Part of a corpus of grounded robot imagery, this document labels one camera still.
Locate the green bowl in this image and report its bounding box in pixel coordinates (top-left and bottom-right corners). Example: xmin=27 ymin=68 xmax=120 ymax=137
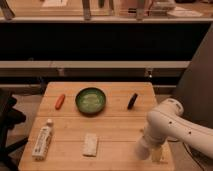
xmin=75 ymin=87 xmax=106 ymax=116

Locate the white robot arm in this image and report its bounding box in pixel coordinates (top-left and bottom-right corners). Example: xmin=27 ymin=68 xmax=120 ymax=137
xmin=135 ymin=98 xmax=213 ymax=160

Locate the black oval object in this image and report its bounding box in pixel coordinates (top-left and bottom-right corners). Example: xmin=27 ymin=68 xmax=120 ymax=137
xmin=127 ymin=93 xmax=138 ymax=110

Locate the black floor cable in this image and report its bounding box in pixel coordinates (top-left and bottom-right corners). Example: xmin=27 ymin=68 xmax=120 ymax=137
xmin=168 ymin=138 xmax=206 ymax=171

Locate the white eraser block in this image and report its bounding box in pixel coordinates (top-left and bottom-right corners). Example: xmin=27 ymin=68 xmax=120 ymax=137
xmin=83 ymin=133 xmax=98 ymax=157

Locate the orange carrot toy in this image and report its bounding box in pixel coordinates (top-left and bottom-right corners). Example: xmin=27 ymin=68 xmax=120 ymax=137
xmin=55 ymin=94 xmax=65 ymax=110

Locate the white tube bottle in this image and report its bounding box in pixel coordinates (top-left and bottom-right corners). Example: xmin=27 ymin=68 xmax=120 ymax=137
xmin=32 ymin=119 xmax=53 ymax=161

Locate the black office chair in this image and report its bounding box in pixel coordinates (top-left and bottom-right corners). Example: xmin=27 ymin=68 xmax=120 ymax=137
xmin=0 ymin=89 xmax=28 ymax=171

